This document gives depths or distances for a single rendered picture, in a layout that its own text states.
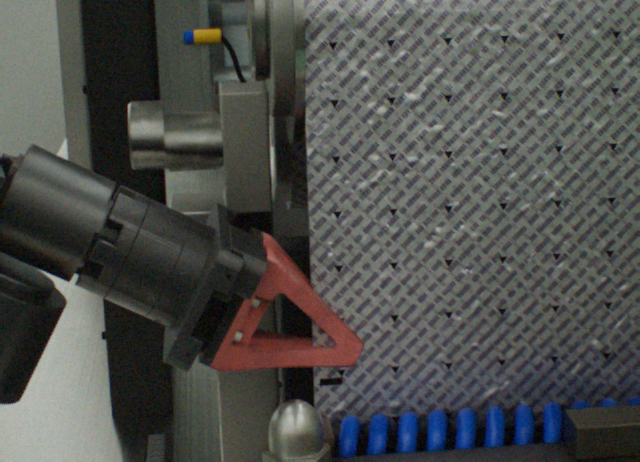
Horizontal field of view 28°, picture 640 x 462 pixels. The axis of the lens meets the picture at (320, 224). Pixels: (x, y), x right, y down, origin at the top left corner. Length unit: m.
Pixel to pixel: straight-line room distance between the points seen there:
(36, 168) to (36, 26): 5.64
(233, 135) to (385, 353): 0.15
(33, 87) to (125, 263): 5.69
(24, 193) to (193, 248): 0.09
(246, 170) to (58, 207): 0.14
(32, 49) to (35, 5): 0.21
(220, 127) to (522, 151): 0.18
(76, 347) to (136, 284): 0.59
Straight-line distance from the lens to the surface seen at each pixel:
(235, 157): 0.73
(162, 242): 0.64
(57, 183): 0.64
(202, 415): 1.05
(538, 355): 0.71
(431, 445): 0.68
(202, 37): 0.76
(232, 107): 0.72
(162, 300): 0.65
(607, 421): 0.67
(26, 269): 0.68
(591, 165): 0.69
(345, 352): 0.68
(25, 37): 6.29
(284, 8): 0.65
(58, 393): 1.13
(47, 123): 6.34
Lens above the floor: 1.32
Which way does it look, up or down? 15 degrees down
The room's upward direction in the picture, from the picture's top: 2 degrees counter-clockwise
